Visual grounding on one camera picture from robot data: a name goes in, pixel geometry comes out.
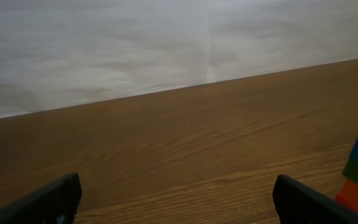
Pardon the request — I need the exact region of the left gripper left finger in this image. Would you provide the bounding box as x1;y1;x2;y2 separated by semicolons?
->
0;172;83;224

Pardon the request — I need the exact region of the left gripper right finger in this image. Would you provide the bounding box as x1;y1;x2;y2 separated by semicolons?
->
272;174;358;224

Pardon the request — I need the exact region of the orange cube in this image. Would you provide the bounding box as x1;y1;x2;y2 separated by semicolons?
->
334;179;358;215

